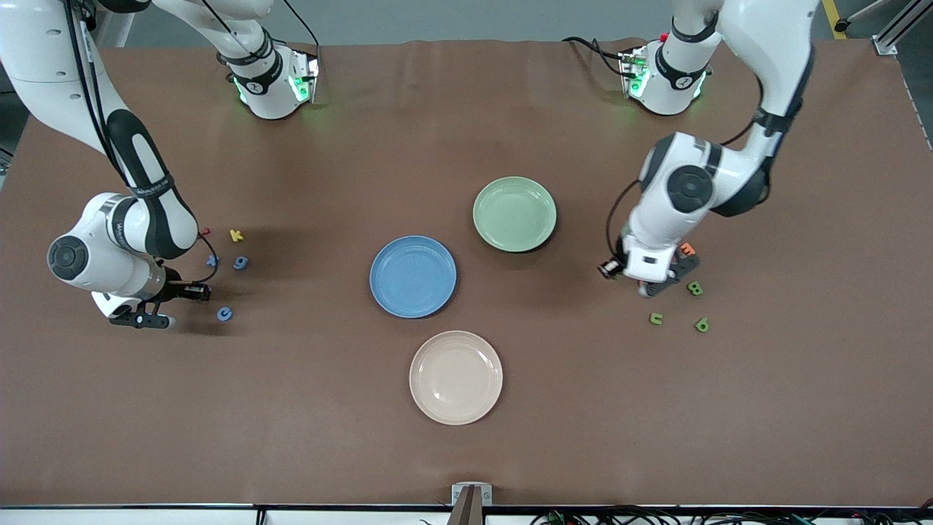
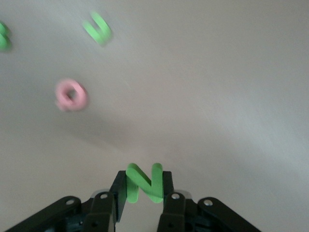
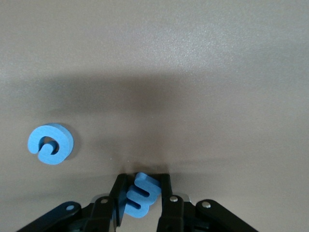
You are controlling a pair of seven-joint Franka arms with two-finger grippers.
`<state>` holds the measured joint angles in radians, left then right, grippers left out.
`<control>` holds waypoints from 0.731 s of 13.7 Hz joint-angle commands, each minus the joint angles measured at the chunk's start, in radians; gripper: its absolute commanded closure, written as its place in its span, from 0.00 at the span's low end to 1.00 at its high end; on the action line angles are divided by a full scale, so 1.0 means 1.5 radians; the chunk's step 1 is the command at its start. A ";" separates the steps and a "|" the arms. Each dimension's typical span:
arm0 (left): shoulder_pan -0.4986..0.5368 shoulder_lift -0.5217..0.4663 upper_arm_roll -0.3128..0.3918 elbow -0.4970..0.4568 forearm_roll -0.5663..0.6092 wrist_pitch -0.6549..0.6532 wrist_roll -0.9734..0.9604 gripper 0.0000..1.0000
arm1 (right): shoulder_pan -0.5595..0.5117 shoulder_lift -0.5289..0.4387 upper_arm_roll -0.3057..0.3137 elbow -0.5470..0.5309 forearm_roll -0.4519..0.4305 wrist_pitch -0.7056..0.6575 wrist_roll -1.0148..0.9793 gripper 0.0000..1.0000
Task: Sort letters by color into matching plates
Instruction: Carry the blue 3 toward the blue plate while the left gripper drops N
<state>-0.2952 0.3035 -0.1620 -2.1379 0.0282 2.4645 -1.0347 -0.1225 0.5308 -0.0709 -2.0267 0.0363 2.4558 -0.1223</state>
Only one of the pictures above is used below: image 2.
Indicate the green foam letter N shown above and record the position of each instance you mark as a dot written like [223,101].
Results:
[144,184]

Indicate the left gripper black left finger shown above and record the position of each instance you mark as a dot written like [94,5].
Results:
[101,212]

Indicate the brown table mat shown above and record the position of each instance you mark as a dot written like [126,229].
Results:
[217,72]

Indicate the green foam letter B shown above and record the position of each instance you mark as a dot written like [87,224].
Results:
[3,43]

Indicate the pink foam letter Q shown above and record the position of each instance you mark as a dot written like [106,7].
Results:
[59,96]

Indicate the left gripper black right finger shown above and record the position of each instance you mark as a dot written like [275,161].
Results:
[173,212]

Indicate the green foam letter u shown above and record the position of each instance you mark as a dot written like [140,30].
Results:
[95,33]

